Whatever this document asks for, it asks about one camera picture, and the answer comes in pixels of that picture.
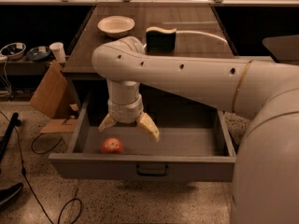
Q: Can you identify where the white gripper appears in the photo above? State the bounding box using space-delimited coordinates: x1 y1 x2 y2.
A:
98 95 160 142

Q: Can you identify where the red apple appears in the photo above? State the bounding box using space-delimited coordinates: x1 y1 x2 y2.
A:
101 137 124 154

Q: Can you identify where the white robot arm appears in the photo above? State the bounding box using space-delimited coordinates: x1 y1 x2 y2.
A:
92 36 299 224

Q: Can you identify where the open grey top drawer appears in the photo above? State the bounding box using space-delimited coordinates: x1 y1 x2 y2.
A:
50 90 235 182

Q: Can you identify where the grey cabinet with counter top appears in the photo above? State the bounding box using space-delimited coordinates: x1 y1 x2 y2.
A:
63 2 239 110

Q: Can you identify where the brown cardboard piece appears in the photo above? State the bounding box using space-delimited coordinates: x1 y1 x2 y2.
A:
30 61 78 133

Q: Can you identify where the green yellow sponge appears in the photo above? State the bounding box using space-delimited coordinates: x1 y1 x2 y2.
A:
146 26 177 52

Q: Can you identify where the white paper cup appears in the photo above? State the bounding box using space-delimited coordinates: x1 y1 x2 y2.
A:
50 42 66 63

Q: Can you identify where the black stand leg left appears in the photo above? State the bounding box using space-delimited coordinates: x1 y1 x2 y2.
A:
0 112 21 161

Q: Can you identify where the low grey side shelf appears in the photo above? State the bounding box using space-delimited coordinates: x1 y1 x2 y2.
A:
0 59 52 77

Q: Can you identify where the white blue bowl on shelf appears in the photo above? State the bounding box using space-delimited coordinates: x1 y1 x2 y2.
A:
0 42 26 61

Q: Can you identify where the black shoe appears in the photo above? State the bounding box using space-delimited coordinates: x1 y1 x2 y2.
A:
0 182 23 205

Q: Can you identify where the black drawer handle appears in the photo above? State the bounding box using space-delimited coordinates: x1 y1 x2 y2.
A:
135 164 169 177

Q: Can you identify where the black floor cable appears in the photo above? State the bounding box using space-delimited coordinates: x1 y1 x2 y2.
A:
0 110 83 224

